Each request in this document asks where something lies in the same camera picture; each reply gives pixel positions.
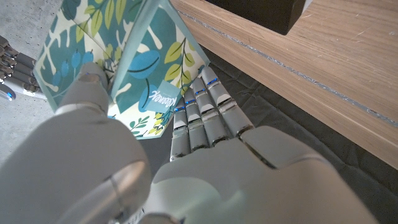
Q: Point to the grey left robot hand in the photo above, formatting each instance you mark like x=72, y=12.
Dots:
x=217, y=186

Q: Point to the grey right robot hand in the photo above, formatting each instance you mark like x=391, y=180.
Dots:
x=18, y=74

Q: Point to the teal floral tissue box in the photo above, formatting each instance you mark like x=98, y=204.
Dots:
x=146, y=62

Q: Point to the black and white block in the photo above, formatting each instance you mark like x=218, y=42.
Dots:
x=258, y=15

